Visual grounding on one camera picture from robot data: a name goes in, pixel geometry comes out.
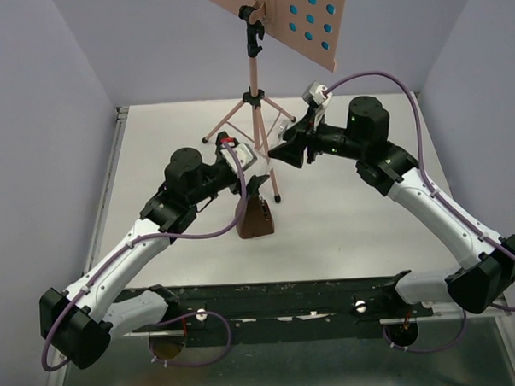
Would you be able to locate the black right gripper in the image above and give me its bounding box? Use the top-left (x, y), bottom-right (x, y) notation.
top-left (266, 103), bottom-right (366, 170)

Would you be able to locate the brown wooden metronome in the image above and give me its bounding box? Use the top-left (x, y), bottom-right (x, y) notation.
top-left (237, 195), bottom-right (275, 240)

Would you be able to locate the pink music stand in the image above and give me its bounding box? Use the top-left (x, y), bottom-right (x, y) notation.
top-left (196, 0), bottom-right (360, 206)

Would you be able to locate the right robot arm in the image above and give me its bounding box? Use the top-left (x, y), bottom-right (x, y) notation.
top-left (268, 96), bottom-right (515, 317)

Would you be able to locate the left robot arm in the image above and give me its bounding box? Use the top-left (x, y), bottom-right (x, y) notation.
top-left (39, 132), bottom-right (266, 372)

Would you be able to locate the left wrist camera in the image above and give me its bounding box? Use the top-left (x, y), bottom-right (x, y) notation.
top-left (218, 137), bottom-right (258, 172)

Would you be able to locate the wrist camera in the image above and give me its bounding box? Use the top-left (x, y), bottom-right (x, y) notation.
top-left (218, 137), bottom-right (258, 172)
top-left (302, 81), bottom-right (333, 108)

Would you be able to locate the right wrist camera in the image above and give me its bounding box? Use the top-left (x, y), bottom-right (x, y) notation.
top-left (302, 81), bottom-right (333, 108)

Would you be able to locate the black mounting rail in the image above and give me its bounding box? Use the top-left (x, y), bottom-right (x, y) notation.
top-left (115, 272), bottom-right (436, 354)

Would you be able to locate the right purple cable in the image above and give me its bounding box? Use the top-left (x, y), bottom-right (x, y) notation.
top-left (323, 64), bottom-right (515, 356)

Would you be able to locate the aluminium frame rail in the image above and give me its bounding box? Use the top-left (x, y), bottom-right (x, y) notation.
top-left (377, 296), bottom-right (512, 326)

